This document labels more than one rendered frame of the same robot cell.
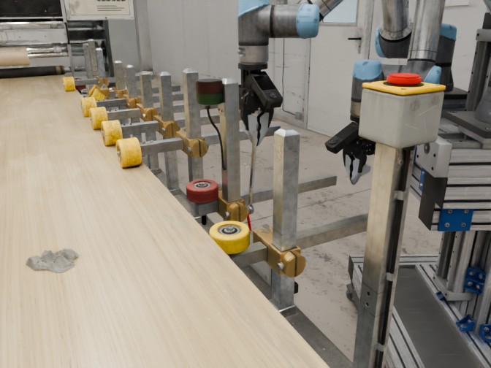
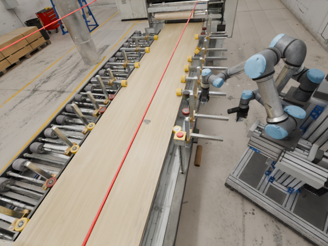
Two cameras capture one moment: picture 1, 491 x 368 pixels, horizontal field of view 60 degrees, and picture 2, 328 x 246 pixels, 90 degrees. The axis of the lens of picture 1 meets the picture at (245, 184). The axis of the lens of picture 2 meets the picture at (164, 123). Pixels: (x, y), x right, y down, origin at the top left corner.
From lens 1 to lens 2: 0.99 m
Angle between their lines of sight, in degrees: 47
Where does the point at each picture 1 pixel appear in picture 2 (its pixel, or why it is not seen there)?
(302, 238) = (194, 135)
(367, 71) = (243, 96)
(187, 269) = (162, 134)
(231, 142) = (191, 106)
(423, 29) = not seen: hidden behind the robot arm
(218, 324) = (156, 148)
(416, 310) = (259, 159)
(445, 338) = (257, 172)
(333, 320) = (240, 146)
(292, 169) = (187, 125)
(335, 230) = (204, 137)
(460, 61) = not seen: outside the picture
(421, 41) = not seen: hidden behind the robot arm
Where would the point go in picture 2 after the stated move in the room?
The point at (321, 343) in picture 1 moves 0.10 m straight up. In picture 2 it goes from (187, 157) to (186, 151)
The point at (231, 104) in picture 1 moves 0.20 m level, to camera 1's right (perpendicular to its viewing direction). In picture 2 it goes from (191, 98) to (211, 107)
